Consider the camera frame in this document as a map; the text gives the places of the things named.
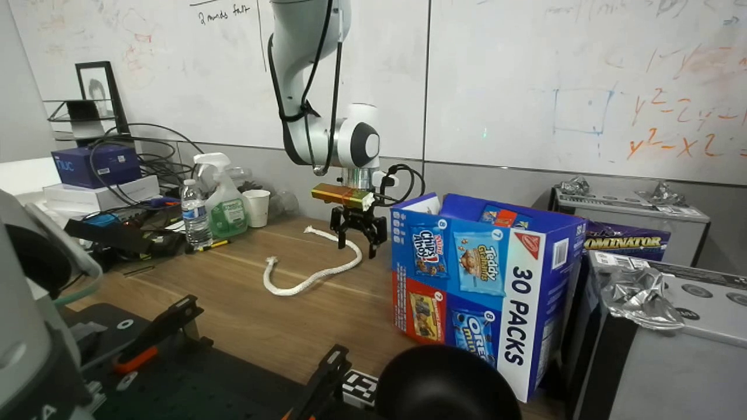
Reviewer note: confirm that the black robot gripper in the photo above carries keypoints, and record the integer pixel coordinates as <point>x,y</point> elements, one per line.
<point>362,219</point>

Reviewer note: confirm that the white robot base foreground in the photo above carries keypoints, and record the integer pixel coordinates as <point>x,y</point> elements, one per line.
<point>41,374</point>

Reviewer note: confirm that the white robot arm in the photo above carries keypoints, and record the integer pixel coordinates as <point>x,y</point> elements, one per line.
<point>307,59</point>

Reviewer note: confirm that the blue snack pack box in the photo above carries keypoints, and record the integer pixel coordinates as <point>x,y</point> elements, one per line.
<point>489,279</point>

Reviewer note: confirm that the purple Dominator box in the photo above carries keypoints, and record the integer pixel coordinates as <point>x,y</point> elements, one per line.
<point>631,240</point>

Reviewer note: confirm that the dark blue cardboard box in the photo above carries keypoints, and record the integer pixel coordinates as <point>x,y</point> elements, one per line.
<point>97,165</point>

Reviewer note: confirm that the white paper cup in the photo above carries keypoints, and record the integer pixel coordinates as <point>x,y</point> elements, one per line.
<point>257,206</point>

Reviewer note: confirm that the black white fiducial tag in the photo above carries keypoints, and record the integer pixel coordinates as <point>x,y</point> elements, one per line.
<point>360,387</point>

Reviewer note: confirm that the clear water bottle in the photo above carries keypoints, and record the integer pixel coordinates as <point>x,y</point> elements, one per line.
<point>194,214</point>

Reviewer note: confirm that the black frying pan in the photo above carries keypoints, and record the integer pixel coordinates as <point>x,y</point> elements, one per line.
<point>443,382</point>

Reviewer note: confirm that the crumpled aluminium foil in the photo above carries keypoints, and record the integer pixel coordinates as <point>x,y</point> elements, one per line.
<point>636,290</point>

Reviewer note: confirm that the grey metal appliance rear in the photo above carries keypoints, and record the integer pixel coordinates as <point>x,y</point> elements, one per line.
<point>656,209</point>

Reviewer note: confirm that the black clamp orange handle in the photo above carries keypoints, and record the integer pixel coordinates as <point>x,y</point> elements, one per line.
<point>146,345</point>

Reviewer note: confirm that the black picture frame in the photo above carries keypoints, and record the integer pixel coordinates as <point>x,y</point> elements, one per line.
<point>98,85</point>

